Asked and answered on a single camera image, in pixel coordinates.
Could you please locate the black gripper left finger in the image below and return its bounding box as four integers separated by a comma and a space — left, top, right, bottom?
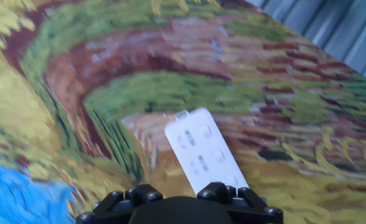
75, 184, 164, 224

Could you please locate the Van Gogh painting cloth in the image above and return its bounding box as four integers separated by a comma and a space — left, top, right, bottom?
0, 0, 366, 224

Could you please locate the white four-button power strip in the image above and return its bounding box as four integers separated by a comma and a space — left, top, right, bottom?
164, 108, 250, 195

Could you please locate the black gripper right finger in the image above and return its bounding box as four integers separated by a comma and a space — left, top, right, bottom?
197, 182, 283, 224

